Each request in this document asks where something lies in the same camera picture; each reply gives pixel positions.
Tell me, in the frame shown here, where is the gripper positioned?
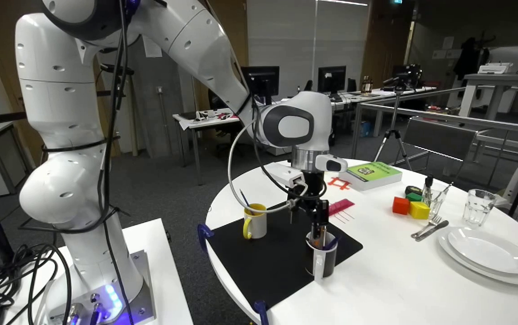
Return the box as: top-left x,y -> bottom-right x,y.
302,171 -> 331,240

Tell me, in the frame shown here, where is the pink ruler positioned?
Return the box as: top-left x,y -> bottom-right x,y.
328,199 -> 356,217

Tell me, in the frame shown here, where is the white mug with black inside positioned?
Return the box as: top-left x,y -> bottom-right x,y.
305,230 -> 339,281

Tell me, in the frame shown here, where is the black mat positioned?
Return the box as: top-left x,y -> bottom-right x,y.
206,204 -> 364,312

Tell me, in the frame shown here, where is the green book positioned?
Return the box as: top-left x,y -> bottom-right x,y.
339,161 -> 403,191

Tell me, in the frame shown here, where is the blue pen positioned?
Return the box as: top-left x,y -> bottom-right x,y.
239,189 -> 253,214

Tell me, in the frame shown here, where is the red block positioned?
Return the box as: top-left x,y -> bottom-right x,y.
392,196 -> 411,216

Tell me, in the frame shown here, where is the yellow block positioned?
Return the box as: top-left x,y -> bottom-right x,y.
409,201 -> 431,220

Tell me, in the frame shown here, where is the blue clamp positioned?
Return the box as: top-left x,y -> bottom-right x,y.
197,223 -> 215,254
253,300 -> 270,325

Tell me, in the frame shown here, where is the fork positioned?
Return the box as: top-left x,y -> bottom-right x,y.
411,215 -> 443,239

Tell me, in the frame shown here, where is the table knife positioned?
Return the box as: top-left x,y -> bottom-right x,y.
415,220 -> 450,242

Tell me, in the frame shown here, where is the glass with utensils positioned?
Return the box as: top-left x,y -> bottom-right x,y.
421,175 -> 453,218

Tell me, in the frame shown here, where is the monitor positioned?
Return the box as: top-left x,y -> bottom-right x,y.
241,65 -> 281,106
317,65 -> 347,95

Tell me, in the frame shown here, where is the empty drinking glass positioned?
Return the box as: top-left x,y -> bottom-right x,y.
462,188 -> 497,227

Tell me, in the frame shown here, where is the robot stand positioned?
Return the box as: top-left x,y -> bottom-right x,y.
0,218 -> 194,325

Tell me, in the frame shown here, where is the white desk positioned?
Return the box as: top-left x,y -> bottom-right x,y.
172,107 -> 244,186

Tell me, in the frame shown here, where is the small white plate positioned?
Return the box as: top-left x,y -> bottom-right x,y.
447,225 -> 518,275

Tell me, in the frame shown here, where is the coat rack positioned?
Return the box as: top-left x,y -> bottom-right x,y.
452,31 -> 497,82

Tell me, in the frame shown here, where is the grey table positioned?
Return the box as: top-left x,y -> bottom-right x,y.
457,72 -> 518,121

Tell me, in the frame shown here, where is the white device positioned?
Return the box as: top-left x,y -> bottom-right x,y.
477,62 -> 514,75

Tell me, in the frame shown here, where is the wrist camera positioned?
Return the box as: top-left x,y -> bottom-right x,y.
265,162 -> 307,188

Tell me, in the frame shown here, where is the white mug with yellow handle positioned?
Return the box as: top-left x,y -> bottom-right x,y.
243,203 -> 268,240

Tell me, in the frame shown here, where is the camera on tripod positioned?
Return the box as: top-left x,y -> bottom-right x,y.
373,65 -> 423,171

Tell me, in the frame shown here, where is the tangle of black cables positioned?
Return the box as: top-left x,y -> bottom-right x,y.
0,243 -> 73,325

